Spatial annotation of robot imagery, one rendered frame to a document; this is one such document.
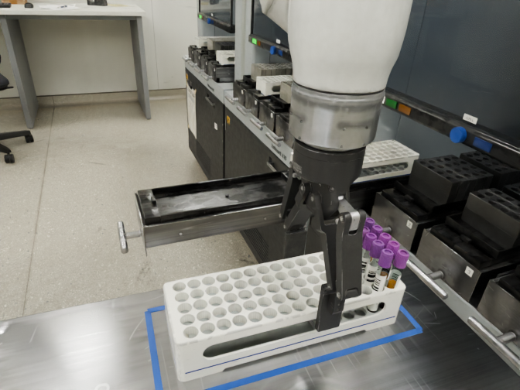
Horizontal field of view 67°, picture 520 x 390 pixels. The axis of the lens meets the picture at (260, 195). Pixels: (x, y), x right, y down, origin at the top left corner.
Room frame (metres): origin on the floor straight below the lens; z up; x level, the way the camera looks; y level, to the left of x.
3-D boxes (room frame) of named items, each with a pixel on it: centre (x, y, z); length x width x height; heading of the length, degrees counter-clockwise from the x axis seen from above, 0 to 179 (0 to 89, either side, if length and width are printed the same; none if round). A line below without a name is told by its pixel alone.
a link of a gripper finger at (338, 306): (0.32, -0.10, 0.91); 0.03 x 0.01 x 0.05; 21
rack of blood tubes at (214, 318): (0.38, -0.04, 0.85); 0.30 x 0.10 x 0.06; 111
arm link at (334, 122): (0.39, -0.07, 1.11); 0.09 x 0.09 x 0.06
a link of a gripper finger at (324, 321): (0.34, -0.09, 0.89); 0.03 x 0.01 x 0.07; 111
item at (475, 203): (0.61, -0.43, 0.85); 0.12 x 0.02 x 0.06; 23
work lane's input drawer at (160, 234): (0.79, -0.05, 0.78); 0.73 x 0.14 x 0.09; 113
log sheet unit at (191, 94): (2.46, 0.48, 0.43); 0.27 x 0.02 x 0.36; 23
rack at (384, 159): (0.86, -0.22, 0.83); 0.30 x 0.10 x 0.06; 113
